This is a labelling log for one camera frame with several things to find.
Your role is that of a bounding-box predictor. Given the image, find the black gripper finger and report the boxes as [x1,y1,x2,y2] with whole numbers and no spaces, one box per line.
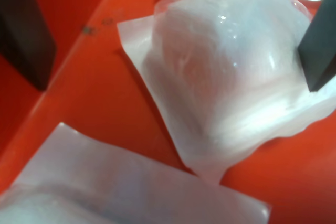
[298,0,336,93]
[0,0,57,92]

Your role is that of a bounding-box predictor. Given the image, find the red plastic crate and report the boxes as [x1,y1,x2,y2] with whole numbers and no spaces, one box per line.
[0,0,336,224]

